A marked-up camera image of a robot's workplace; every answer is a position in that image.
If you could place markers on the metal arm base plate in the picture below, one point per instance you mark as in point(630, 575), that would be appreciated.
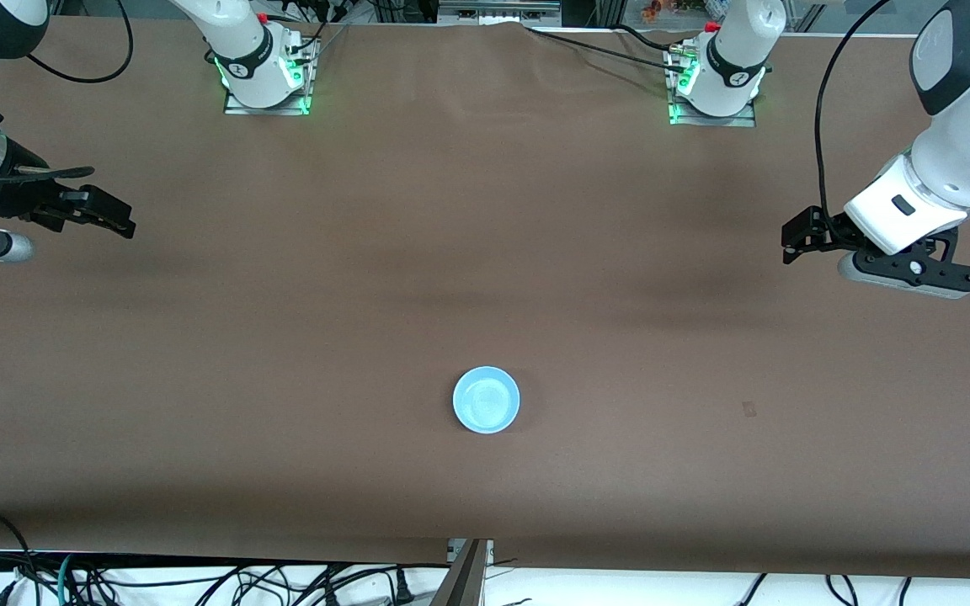
point(266, 110)
point(712, 121)

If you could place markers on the black power plug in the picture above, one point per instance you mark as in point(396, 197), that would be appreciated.
point(403, 589)

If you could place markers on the silver metal rail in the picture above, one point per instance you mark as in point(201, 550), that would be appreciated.
point(498, 10)

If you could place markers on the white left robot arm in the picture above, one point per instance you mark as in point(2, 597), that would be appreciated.
point(965, 151)

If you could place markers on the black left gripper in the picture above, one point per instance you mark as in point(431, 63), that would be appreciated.
point(822, 229)

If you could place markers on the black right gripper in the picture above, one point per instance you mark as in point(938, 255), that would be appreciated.
point(23, 199)

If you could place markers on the grey metal post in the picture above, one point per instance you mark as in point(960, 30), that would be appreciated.
point(461, 581)

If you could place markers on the light blue bowl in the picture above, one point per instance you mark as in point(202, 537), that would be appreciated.
point(487, 400)

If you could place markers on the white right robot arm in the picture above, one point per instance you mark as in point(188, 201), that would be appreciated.
point(237, 34)

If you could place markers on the orange colourful object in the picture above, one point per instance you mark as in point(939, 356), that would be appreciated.
point(662, 8)

